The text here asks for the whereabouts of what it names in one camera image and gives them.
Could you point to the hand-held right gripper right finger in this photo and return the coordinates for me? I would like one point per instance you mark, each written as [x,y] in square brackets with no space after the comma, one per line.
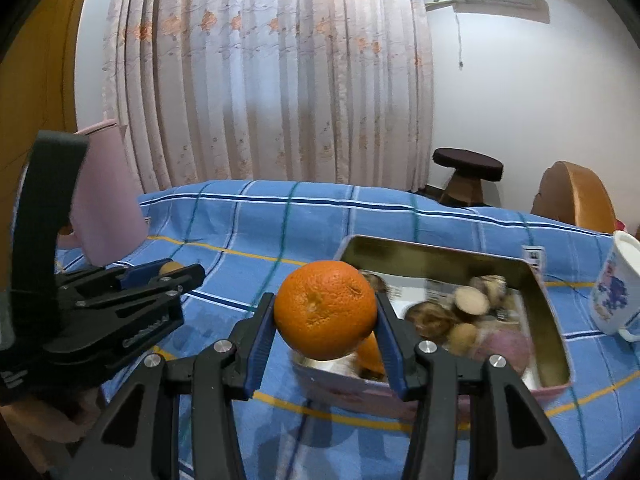
[392,355]

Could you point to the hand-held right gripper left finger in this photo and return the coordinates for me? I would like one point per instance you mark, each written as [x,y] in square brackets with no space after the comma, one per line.
[257,350]

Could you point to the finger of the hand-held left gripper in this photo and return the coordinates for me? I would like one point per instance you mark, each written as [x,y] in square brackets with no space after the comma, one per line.
[142,272]
[125,335]

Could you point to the small tan kiwi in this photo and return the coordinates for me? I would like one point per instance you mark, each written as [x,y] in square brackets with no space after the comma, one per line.
[171,267]
[462,337]

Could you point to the dark brown round fruit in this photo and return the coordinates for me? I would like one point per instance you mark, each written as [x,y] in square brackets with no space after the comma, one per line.
[429,320]

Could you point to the dark brown oval fruit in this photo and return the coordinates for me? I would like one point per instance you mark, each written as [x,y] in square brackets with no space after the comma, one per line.
[375,281]

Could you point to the large orange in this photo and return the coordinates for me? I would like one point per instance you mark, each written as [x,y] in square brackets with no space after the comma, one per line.
[325,310]

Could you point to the pale cut fruit piece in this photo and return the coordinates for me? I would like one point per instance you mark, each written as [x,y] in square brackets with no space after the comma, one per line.
[472,302]

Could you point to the pink tin box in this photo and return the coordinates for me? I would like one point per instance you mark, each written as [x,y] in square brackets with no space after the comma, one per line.
[425,255]

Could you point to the striped cut fruit piece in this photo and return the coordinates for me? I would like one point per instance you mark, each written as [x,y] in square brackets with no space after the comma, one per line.
[492,284]

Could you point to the small orange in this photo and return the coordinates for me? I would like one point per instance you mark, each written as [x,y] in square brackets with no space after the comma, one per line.
[374,352]

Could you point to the mushrooms and potatoes in tin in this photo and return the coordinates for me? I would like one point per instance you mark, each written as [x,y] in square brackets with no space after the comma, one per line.
[407,292]

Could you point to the purple sweet potato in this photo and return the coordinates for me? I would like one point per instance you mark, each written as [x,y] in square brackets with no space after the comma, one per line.
[502,350]

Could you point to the blue checked blanket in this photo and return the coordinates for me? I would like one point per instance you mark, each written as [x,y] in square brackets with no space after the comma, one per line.
[250,220]

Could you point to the orange wooden door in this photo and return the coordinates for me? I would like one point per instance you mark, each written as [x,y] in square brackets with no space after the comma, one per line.
[40,70]

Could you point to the round dark-topped stool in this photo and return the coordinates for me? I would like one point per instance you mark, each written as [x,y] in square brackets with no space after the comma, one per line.
[467,162]

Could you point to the pink floral curtain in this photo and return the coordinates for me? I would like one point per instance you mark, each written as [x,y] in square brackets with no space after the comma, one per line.
[275,85]

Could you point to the white mug with blue print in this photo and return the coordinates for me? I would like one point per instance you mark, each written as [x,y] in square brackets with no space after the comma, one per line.
[612,285]

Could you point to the brown leather armchair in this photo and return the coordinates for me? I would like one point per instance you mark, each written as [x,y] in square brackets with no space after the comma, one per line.
[575,195]

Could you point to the beige wall conduit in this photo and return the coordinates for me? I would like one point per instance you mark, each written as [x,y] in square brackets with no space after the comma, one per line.
[437,2]

